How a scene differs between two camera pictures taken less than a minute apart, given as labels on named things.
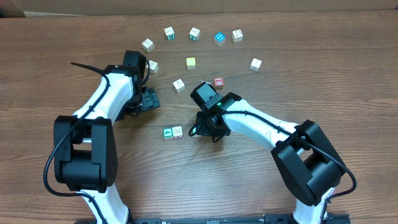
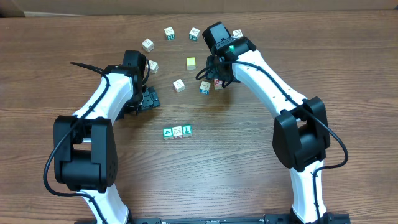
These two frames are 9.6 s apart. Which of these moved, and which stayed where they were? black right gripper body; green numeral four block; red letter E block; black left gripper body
Moved: black right gripper body
Stayed: red letter E block; black left gripper body; green numeral four block
